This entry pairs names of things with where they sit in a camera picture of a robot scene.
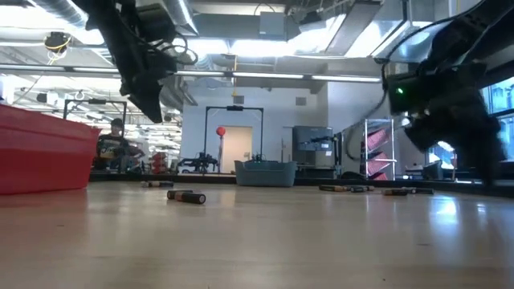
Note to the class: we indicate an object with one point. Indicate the black aluminium table frame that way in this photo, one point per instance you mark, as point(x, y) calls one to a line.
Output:
point(201, 179)

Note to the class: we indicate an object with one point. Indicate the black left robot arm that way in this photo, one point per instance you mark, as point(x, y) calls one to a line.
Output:
point(116, 28)

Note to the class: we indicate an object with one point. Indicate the grey ceiling box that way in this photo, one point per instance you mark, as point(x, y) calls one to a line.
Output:
point(273, 25)

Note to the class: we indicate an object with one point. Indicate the grey cabinet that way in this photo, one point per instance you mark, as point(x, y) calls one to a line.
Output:
point(311, 140)

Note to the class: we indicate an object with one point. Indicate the long ceiling light strip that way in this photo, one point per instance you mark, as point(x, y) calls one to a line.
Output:
point(265, 75)

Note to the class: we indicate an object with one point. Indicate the grey wall vent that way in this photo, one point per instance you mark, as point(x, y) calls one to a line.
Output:
point(300, 101)
point(238, 99)

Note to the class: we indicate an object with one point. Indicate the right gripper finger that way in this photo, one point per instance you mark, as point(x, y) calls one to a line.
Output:
point(421, 134)
point(478, 144)

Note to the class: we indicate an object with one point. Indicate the red round ball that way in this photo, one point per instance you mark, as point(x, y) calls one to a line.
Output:
point(220, 131)

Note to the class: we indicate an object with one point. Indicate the metal rack with red bins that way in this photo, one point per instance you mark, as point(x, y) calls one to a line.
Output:
point(377, 139)

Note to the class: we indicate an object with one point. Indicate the red plastic bin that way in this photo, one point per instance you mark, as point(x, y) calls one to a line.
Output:
point(44, 156)

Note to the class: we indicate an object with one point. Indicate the beige door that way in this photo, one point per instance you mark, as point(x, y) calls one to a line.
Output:
point(237, 148)

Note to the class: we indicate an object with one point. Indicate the person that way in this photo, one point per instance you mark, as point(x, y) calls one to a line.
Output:
point(116, 150)

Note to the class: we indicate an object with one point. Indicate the black background robot arm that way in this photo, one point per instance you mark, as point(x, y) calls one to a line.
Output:
point(198, 162)

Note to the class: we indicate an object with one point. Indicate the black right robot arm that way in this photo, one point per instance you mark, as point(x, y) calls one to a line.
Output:
point(482, 28)

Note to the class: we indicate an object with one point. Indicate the red storage bin stack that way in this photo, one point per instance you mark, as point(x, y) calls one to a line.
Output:
point(159, 162)

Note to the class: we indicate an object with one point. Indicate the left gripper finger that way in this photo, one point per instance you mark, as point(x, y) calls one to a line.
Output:
point(146, 102)

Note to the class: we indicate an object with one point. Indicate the large silver air duct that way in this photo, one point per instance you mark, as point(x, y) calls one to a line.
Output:
point(361, 28)

